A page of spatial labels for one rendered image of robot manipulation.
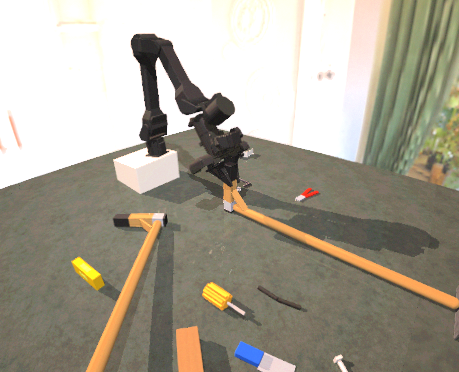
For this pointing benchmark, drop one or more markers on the yellow-handled screwdriver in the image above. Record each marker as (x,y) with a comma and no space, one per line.
(219,297)

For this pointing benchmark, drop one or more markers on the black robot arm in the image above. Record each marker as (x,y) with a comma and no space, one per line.
(147,48)

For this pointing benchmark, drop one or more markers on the yellow rectangular block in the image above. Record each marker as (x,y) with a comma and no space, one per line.
(88,273)

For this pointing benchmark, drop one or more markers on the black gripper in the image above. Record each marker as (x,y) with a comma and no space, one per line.
(213,160)

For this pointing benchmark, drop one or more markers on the orange flat bar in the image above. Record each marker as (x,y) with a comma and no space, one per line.
(189,354)

